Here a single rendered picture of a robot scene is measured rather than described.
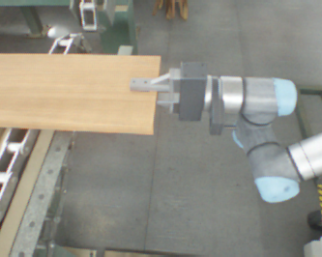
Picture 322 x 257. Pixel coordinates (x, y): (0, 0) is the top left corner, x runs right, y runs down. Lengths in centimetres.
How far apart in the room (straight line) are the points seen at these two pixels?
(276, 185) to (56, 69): 52
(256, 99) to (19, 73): 51
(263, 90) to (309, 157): 15
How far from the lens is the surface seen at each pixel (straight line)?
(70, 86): 59
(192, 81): 50
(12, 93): 63
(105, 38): 114
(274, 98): 55
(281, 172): 56
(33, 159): 58
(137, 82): 54
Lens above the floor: 127
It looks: 55 degrees down
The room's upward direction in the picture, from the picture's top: 2 degrees counter-clockwise
